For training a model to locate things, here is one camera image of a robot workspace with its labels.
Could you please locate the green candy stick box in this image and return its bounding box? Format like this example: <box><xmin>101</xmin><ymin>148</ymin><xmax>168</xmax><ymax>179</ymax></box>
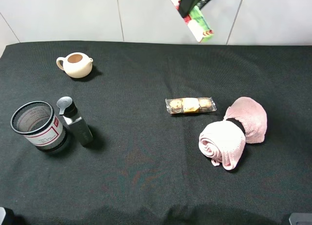
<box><xmin>170</xmin><ymin>0</ymin><xmax>214</xmax><ymax>42</ymax></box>

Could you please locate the gold chocolate ball pack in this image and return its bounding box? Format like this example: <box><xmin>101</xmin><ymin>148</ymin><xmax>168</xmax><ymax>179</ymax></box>
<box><xmin>165</xmin><ymin>97</ymin><xmax>217</xmax><ymax>115</ymax></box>

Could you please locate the beige ceramic teapot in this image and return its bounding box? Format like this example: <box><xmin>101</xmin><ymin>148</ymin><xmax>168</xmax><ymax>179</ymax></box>
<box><xmin>56</xmin><ymin>52</ymin><xmax>93</xmax><ymax>79</ymax></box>

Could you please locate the pink rolled towel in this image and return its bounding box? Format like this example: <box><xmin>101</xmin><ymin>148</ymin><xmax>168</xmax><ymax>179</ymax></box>
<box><xmin>198</xmin><ymin>97</ymin><xmax>267</xmax><ymax>171</ymax></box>

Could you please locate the dark grey pump bottle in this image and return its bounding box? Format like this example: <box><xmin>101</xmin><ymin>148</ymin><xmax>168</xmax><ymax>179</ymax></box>
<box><xmin>57</xmin><ymin>96</ymin><xmax>93</xmax><ymax>146</ymax></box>

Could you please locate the black tablecloth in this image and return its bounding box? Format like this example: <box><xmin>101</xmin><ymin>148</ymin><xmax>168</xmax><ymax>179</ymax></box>
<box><xmin>0</xmin><ymin>41</ymin><xmax>312</xmax><ymax>225</ymax></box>

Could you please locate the black mesh pen cup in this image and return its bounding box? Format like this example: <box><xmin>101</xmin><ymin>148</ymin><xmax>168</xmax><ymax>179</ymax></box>
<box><xmin>10</xmin><ymin>101</ymin><xmax>68</xmax><ymax>153</ymax></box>

